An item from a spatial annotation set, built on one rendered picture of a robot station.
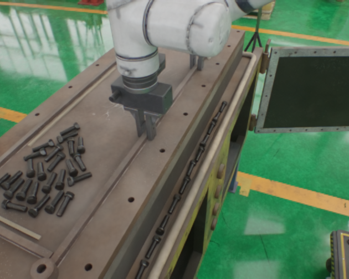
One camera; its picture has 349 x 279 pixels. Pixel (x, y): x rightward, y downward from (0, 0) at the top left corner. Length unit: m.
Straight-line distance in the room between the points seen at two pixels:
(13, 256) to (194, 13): 0.53
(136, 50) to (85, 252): 0.38
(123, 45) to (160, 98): 0.13
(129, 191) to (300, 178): 2.07
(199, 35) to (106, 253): 0.40
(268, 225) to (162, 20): 1.90
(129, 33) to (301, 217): 2.01
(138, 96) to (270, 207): 1.82
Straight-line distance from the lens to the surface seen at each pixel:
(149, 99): 0.61
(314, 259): 2.19
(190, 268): 1.22
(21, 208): 0.65
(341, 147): 3.00
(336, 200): 2.53
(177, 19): 0.48
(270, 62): 1.56
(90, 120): 0.81
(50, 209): 0.62
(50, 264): 0.54
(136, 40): 0.54
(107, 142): 0.73
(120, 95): 0.65
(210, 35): 0.46
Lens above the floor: 1.85
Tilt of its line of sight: 43 degrees down
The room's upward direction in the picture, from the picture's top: 2 degrees counter-clockwise
